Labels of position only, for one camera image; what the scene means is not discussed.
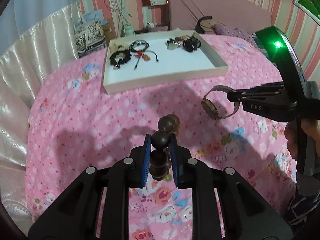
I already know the black hair claw clip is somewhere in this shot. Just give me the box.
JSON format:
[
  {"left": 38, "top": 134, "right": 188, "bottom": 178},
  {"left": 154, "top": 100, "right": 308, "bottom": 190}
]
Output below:
[{"left": 183, "top": 36, "right": 202, "bottom": 53}]

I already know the pink padded headboard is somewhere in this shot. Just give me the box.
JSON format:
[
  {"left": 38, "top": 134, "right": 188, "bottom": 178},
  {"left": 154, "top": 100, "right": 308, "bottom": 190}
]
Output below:
[{"left": 168, "top": 0, "right": 271, "bottom": 33}]

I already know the brown teardrop stone pendant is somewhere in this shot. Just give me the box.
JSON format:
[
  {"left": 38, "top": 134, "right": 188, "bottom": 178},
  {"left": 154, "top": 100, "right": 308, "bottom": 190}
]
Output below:
[{"left": 175, "top": 35, "right": 190, "bottom": 43}]

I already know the brown cardboard storage box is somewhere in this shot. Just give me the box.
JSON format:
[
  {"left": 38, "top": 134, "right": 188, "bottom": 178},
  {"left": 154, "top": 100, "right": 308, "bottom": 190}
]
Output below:
[{"left": 103, "top": 21, "right": 114, "bottom": 45}]

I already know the cream fabric flower scrunchie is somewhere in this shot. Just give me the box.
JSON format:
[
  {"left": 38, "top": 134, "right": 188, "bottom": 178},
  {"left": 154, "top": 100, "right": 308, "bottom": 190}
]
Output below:
[{"left": 109, "top": 43, "right": 119, "bottom": 51}]

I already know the person's right hand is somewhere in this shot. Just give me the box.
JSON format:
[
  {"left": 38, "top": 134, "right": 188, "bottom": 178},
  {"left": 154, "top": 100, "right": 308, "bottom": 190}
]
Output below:
[{"left": 284, "top": 118, "right": 319, "bottom": 159}]

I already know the pink floral bedspread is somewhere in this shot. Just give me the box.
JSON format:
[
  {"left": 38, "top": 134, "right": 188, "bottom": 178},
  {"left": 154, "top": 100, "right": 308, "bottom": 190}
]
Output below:
[{"left": 23, "top": 33, "right": 301, "bottom": 240}]

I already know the cream satin curtain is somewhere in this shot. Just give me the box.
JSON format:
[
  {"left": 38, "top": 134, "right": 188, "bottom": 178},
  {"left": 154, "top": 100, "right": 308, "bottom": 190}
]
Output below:
[{"left": 1, "top": 2, "right": 81, "bottom": 234}]

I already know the jade pendant black cord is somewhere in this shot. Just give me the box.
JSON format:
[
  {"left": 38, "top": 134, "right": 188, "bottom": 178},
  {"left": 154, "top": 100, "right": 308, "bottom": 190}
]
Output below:
[{"left": 166, "top": 37, "right": 181, "bottom": 51}]

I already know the orange gourd red cord pendant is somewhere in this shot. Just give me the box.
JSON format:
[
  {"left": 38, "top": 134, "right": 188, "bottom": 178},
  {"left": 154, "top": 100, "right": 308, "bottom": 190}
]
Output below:
[{"left": 136, "top": 50, "right": 150, "bottom": 61}]

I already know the white wall power strip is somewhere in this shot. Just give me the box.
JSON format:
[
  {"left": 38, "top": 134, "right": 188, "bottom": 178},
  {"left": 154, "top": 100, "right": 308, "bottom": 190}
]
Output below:
[{"left": 150, "top": 0, "right": 167, "bottom": 6}]

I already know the white shallow cardboard tray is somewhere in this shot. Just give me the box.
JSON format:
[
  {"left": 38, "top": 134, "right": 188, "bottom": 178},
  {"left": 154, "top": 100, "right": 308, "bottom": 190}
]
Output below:
[{"left": 103, "top": 30, "right": 229, "bottom": 94}]

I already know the brown wooden bead bracelet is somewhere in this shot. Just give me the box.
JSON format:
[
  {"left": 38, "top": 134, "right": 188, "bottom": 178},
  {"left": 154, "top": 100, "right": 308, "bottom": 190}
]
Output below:
[{"left": 149, "top": 113, "right": 181, "bottom": 182}]

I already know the purple dotted pillow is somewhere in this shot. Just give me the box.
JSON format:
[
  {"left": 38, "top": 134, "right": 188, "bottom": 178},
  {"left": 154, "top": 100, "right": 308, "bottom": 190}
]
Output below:
[{"left": 213, "top": 23, "right": 258, "bottom": 48}]

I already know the light blue paper bag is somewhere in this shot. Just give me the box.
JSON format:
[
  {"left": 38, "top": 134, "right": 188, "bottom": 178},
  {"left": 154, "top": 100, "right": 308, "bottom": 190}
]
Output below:
[{"left": 80, "top": 10, "right": 104, "bottom": 24}]

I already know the black cord bracelet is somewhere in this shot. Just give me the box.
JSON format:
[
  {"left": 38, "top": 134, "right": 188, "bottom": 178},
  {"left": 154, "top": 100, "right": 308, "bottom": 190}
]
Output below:
[{"left": 128, "top": 39, "right": 160, "bottom": 71}]

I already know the black velvet scrunchie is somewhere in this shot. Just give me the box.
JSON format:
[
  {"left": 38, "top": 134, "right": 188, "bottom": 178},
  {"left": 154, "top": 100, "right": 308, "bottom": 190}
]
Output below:
[{"left": 110, "top": 47, "right": 131, "bottom": 70}]

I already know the pink plastic basket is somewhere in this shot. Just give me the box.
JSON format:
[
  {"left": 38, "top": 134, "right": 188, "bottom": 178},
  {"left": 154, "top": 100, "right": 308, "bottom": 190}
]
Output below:
[{"left": 148, "top": 24, "right": 168, "bottom": 32}]

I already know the black white floral tote bag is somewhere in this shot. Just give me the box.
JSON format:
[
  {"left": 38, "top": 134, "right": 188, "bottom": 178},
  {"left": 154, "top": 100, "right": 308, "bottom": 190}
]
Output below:
[{"left": 74, "top": 18, "right": 106, "bottom": 58}]

